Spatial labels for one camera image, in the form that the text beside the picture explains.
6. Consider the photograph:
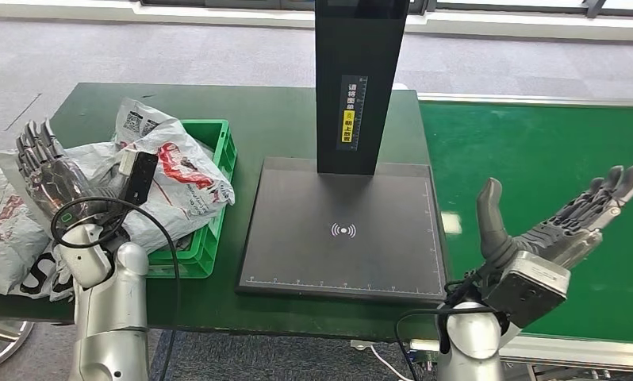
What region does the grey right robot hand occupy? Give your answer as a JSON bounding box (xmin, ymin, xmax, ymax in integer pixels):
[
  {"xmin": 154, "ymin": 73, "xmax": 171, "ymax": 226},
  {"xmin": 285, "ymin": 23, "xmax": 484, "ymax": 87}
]
[{"xmin": 476, "ymin": 161, "xmax": 633, "ymax": 271}]

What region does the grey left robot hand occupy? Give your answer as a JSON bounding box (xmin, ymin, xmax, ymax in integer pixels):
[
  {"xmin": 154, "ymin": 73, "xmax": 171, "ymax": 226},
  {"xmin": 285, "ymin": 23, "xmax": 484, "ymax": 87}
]
[{"xmin": 15, "ymin": 117, "xmax": 125, "ymax": 222}]

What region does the white parcel bag red print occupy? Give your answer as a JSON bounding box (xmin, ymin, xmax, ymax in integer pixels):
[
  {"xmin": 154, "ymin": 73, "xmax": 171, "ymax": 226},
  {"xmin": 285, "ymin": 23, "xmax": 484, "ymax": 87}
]
[{"xmin": 59, "ymin": 140, "xmax": 123, "ymax": 183}]

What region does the white parcel with black letters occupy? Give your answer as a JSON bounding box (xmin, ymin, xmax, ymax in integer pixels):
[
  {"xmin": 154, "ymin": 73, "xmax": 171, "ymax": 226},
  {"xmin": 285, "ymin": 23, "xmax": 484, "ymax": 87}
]
[
  {"xmin": 11, "ymin": 247, "xmax": 76, "ymax": 302},
  {"xmin": 0, "ymin": 97, "xmax": 236, "ymax": 256}
]

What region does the crumpled white red-print parcel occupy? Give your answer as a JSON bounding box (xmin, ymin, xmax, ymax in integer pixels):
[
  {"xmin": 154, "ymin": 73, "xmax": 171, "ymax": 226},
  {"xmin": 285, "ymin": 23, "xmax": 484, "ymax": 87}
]
[{"xmin": 0, "ymin": 167, "xmax": 52, "ymax": 295}]

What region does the green conveyor belt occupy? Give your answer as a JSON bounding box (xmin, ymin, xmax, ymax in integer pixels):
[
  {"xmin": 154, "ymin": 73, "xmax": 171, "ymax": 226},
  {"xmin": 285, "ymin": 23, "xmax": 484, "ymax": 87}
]
[{"xmin": 419, "ymin": 101, "xmax": 633, "ymax": 344}]

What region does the green plastic crate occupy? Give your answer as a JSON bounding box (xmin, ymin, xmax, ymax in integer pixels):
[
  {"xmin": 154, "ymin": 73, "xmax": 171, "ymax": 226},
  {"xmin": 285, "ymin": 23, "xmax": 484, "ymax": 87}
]
[{"xmin": 145, "ymin": 119, "xmax": 238, "ymax": 279}]

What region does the dark green table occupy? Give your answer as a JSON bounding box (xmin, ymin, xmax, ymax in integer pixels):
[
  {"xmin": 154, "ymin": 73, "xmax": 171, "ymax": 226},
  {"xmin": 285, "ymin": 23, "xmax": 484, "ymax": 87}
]
[{"xmin": 0, "ymin": 82, "xmax": 447, "ymax": 343}]

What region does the black yellow column label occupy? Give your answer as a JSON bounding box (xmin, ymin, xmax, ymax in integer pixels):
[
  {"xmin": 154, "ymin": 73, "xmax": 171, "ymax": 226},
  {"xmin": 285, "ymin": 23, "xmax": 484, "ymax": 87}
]
[{"xmin": 337, "ymin": 75, "xmax": 369, "ymax": 152}]

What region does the black scanner column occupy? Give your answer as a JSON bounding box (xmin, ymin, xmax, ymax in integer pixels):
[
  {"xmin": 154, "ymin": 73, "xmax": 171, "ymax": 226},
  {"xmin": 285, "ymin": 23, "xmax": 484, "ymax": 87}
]
[{"xmin": 314, "ymin": 0, "xmax": 411, "ymax": 176}]

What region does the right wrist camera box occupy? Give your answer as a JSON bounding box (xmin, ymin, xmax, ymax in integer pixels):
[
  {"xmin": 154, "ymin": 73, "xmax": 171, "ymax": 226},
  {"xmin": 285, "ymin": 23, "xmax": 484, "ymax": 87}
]
[{"xmin": 481, "ymin": 251, "xmax": 571, "ymax": 329}]

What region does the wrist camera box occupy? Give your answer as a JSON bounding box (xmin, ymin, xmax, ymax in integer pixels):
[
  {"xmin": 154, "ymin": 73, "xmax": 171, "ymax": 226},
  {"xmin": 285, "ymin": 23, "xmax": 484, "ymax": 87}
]
[
  {"xmin": 481, "ymin": 251, "xmax": 571, "ymax": 329},
  {"xmin": 118, "ymin": 148, "xmax": 160, "ymax": 207}
]

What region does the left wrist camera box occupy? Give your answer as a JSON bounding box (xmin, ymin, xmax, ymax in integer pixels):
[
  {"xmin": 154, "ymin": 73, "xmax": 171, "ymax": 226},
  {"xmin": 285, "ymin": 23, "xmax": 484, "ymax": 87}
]
[{"xmin": 118, "ymin": 148, "xmax": 160, "ymax": 207}]

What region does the chrome chair base ring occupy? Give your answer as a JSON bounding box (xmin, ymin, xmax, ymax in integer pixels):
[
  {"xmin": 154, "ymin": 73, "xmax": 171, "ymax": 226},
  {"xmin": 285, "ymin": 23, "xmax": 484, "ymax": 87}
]
[{"xmin": 0, "ymin": 321, "xmax": 36, "ymax": 371}]

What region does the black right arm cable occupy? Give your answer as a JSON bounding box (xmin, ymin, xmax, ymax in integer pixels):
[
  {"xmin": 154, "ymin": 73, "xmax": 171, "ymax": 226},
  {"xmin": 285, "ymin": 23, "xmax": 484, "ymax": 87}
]
[{"xmin": 395, "ymin": 279, "xmax": 507, "ymax": 381}]

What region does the white floor cable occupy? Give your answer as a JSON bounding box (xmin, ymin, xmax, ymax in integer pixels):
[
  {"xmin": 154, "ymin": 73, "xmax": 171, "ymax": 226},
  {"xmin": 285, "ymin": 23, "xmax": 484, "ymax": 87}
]
[{"xmin": 371, "ymin": 344, "xmax": 417, "ymax": 381}]

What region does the black scanner base plate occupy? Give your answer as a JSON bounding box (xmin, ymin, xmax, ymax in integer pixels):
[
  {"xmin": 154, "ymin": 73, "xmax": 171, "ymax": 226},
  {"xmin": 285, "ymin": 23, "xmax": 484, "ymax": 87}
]
[{"xmin": 236, "ymin": 156, "xmax": 448, "ymax": 306}]

